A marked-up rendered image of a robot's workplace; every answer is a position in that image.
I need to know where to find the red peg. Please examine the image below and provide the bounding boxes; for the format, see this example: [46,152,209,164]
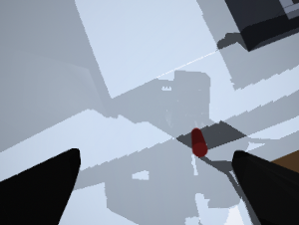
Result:
[190,128,207,157]

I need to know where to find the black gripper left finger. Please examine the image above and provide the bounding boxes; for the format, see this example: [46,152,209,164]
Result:
[0,148,81,225]

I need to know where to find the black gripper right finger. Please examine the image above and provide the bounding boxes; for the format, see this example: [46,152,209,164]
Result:
[231,149,299,225]

